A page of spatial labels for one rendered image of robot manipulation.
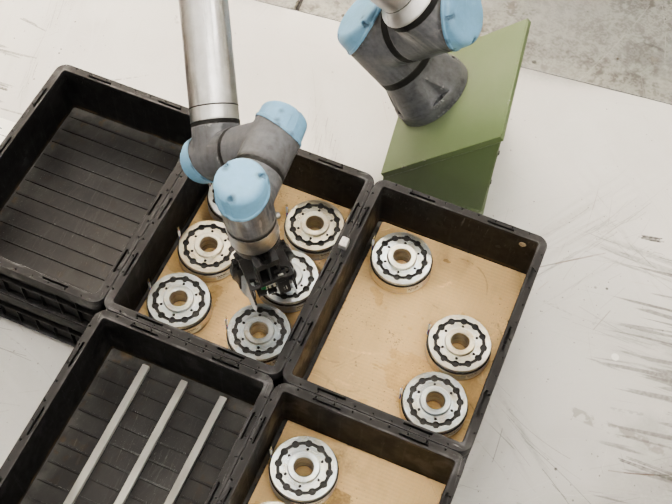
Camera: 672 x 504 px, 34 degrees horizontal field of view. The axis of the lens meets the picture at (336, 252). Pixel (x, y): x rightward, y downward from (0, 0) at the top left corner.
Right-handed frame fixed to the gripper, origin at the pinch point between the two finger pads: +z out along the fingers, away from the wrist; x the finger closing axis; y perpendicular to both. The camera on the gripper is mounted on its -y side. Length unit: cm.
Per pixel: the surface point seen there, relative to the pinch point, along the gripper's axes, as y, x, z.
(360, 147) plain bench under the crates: -30.4, 28.0, 18.6
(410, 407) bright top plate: 28.6, 12.7, 0.7
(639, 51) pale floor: -80, 133, 102
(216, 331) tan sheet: 4.0, -10.6, 0.9
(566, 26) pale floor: -96, 118, 100
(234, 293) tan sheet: -1.6, -5.6, 1.5
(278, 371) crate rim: 18.6, -4.1, -8.4
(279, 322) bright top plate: 7.5, -0.8, -0.8
